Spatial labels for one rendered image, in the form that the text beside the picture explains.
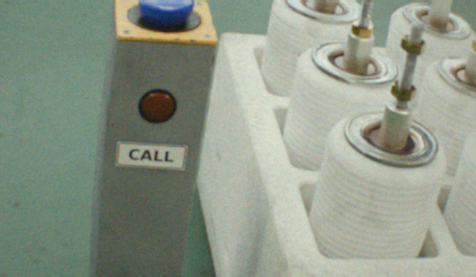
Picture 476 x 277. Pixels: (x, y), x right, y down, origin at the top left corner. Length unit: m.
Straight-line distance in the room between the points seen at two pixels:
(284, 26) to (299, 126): 0.12
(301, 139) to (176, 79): 0.17
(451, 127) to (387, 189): 0.16
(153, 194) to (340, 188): 0.14
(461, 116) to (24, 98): 0.59
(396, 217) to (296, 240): 0.08
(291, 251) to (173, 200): 0.10
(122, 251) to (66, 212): 0.27
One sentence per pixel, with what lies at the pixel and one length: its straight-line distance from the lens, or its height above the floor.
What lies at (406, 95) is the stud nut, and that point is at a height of 0.29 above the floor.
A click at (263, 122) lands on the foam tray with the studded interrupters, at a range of 0.91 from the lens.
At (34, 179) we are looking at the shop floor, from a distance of 1.12.
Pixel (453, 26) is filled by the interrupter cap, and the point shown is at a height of 0.25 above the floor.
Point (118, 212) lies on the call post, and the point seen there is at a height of 0.17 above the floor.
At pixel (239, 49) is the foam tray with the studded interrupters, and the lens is 1.02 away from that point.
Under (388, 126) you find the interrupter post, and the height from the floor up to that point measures 0.27.
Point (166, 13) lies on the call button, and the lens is 0.72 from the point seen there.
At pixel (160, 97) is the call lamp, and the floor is 0.27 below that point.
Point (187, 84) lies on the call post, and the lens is 0.73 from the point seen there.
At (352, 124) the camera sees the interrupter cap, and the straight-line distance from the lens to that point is 0.78.
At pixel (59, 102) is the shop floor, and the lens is 1.26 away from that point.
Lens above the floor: 0.62
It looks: 30 degrees down
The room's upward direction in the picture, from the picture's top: 10 degrees clockwise
